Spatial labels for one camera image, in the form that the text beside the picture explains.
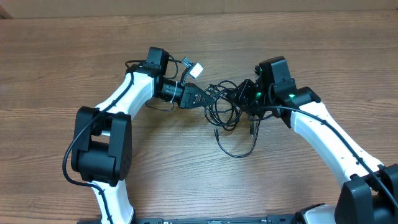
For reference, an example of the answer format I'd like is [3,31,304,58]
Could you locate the black short USB cable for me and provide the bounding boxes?
[213,119,261,159]

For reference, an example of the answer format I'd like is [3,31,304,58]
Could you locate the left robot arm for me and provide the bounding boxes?
[62,47,214,223]

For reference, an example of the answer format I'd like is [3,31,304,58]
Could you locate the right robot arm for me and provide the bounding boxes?
[227,56,397,224]

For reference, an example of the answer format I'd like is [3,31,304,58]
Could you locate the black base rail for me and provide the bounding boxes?
[77,203,354,224]

